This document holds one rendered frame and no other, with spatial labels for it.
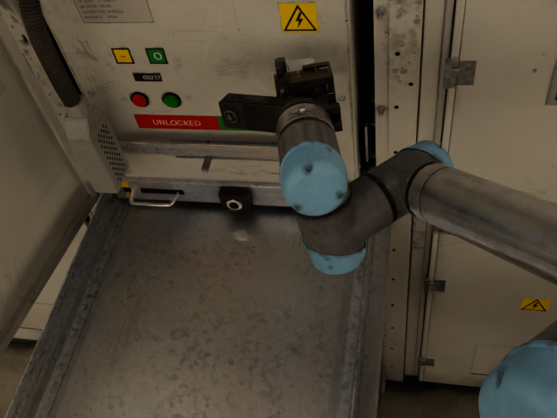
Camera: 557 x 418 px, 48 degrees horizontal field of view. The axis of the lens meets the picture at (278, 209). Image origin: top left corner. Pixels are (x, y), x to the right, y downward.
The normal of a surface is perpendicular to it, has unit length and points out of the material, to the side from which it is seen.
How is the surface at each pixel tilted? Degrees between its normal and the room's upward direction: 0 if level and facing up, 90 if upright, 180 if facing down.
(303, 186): 75
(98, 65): 90
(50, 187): 90
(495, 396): 80
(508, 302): 90
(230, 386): 0
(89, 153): 90
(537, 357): 40
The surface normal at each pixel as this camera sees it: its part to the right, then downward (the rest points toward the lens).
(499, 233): -0.89, 0.11
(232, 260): -0.13, -0.62
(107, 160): 0.98, 0.05
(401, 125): -0.17, 0.78
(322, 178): 0.06, 0.59
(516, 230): -0.86, -0.14
